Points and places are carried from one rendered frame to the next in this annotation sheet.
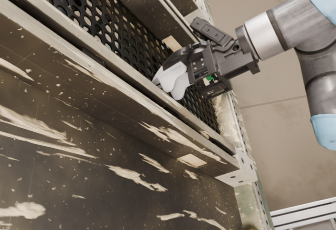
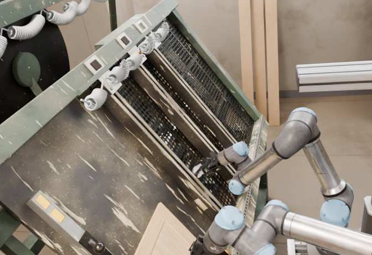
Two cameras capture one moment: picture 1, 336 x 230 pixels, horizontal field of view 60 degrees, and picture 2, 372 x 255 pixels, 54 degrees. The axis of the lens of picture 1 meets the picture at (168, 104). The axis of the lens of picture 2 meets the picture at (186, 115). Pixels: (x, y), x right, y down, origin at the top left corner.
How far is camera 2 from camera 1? 149 cm
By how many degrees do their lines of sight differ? 33
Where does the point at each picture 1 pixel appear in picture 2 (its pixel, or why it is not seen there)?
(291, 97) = not seen: hidden behind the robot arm
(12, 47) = (150, 146)
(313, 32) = (233, 156)
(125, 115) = (174, 171)
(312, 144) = not seen: outside the picture
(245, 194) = not seen: hidden behind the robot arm
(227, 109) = (241, 203)
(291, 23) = (227, 152)
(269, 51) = (222, 161)
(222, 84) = (210, 171)
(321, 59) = (240, 166)
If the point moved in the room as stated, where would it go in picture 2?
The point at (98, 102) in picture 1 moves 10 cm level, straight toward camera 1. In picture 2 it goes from (166, 165) to (166, 177)
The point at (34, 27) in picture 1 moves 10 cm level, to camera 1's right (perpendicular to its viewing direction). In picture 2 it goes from (155, 142) to (174, 145)
